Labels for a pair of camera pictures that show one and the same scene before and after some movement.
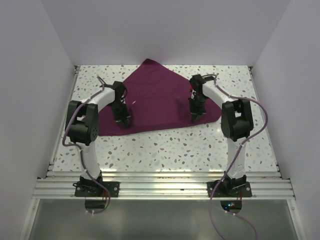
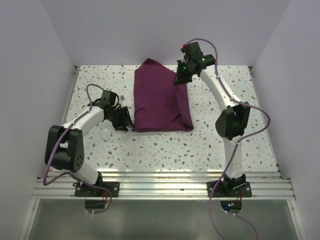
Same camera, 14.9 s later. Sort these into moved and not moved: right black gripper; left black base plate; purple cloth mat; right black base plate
Moved: purple cloth mat; right black gripper
Not moved: left black base plate; right black base plate
